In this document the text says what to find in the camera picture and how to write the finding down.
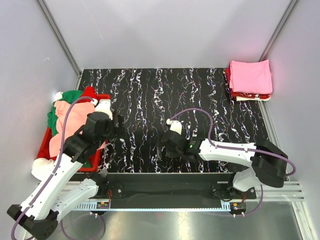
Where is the folded red white t shirt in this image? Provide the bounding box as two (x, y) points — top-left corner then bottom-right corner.
(225, 68), (271, 102)

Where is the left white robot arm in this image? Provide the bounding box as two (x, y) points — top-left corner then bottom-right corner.
(7, 111), (125, 240)

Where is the pink t shirt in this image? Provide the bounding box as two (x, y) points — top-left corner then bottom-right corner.
(229, 60), (273, 95)

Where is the black marble pattern mat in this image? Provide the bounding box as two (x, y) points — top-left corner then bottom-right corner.
(79, 68), (269, 173)

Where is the salmon t shirt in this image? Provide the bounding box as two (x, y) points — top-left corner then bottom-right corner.
(49, 101), (95, 158)

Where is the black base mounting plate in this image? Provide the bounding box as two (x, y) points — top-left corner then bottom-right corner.
(72, 173), (257, 201)

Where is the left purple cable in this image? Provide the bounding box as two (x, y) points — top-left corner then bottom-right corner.
(11, 96), (106, 240)

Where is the green t shirt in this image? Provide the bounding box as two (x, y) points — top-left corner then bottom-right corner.
(47, 90), (83, 160)

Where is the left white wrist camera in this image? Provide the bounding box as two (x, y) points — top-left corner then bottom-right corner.
(95, 99), (113, 120)

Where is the white cable duct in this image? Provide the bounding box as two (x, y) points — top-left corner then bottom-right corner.
(74, 200), (231, 212)

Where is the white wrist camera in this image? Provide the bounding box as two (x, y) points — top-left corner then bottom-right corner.
(166, 119), (183, 135)
(95, 99), (113, 120)

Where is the red t shirt in bin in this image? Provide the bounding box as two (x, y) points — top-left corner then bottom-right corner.
(78, 86), (98, 105)

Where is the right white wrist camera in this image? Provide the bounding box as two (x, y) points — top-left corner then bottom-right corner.
(166, 119), (183, 135)

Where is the red plastic bin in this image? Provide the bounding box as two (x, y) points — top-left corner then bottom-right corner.
(36, 93), (112, 173)

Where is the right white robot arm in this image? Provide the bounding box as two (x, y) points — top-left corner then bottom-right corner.
(156, 130), (287, 199)

